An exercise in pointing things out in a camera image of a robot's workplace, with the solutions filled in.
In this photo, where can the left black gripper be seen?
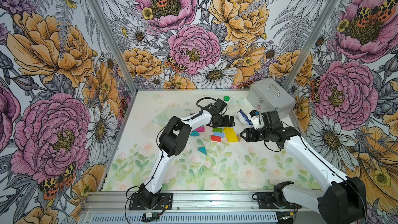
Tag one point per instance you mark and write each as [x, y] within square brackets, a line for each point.
[225, 123]

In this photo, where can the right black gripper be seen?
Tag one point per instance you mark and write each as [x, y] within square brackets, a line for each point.
[250, 132]

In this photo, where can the green rectangular block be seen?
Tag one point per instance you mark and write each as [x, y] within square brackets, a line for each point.
[217, 130]

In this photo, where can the light blue block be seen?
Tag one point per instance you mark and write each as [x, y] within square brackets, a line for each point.
[219, 134]

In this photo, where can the red block cluster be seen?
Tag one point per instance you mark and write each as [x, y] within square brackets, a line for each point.
[216, 138]

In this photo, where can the magenta rectangular block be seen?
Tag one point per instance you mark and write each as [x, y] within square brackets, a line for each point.
[200, 129]

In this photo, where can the teal triangular block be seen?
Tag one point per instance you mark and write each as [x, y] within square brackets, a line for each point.
[202, 150]

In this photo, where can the yellow block cluster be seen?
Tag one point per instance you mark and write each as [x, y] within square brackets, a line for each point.
[230, 134]

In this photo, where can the teal triangle cluster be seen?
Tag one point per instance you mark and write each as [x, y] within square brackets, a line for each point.
[195, 133]

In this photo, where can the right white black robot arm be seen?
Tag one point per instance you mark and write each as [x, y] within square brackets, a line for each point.
[340, 200]

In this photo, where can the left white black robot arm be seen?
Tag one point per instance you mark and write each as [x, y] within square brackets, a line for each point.
[172, 140]

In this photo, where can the blue white plastic packet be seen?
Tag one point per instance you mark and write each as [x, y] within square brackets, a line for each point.
[242, 118]

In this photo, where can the white bottle green cap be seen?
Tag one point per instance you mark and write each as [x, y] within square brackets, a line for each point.
[226, 98]

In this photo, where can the silver metal case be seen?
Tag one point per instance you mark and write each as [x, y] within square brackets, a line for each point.
[267, 95]

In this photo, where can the small green circuit board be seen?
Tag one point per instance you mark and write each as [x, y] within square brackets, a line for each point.
[149, 217]

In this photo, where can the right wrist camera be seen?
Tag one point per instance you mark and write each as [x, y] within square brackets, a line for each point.
[256, 119]

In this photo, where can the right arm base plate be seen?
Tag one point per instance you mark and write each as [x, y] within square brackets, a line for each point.
[271, 200]

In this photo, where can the aluminium front rail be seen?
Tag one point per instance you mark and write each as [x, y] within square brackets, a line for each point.
[108, 202]

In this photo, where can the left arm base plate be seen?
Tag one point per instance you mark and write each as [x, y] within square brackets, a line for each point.
[160, 201]

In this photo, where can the right aluminium frame post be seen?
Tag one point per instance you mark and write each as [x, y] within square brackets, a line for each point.
[315, 32]

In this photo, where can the aluminium frame post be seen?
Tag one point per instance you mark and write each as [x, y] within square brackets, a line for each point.
[107, 32]
[315, 32]

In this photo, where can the left aluminium frame post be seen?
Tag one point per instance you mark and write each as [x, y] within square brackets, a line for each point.
[107, 32]

